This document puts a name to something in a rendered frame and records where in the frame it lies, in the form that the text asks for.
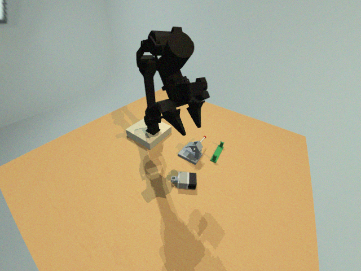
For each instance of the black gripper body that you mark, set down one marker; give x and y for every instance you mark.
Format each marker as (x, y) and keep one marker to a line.
(165, 106)

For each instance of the green u-shaped stand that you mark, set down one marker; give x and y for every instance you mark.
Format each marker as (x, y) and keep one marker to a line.
(217, 152)

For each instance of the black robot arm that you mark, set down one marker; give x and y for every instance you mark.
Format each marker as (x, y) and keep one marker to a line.
(175, 47)

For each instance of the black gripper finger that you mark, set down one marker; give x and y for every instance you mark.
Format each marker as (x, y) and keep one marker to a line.
(195, 113)
(174, 119)

